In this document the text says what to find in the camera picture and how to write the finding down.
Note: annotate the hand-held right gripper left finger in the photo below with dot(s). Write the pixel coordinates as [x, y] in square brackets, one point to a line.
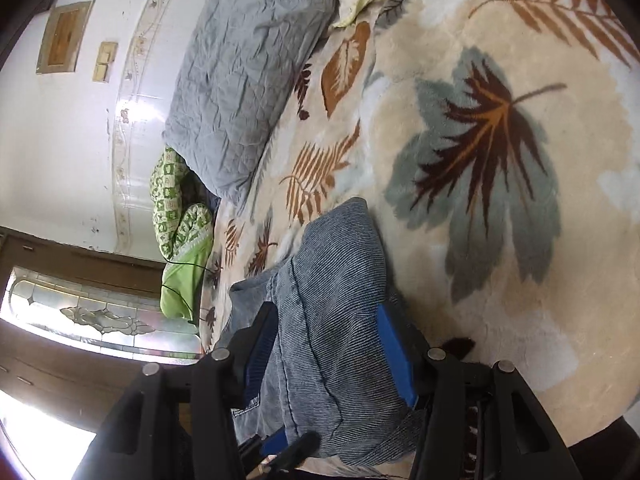
[260, 355]

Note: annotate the wooden door with glass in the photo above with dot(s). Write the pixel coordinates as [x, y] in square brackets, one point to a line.
[80, 320]

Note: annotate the grey pillow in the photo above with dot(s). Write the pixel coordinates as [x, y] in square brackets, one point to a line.
[245, 75]

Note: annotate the blue denim pants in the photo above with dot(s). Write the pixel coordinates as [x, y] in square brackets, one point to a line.
[330, 310]

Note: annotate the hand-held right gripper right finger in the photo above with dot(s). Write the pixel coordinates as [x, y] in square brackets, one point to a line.
[395, 355]

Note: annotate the beige wall switch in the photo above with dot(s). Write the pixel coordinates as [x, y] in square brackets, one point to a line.
[105, 61]

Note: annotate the framed wall picture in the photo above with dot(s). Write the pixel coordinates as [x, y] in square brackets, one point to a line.
[64, 37]

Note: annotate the green patterned quilt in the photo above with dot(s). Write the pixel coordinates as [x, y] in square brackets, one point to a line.
[181, 240]

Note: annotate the leaf print blanket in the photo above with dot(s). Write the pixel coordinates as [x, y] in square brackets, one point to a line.
[450, 170]

